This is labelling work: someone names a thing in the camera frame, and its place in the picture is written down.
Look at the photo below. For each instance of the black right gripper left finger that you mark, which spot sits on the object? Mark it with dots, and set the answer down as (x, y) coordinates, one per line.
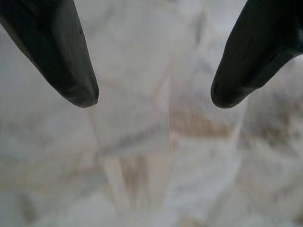
(47, 47)

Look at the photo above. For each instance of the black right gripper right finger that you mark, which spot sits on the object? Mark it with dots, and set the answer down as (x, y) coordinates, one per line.
(255, 47)

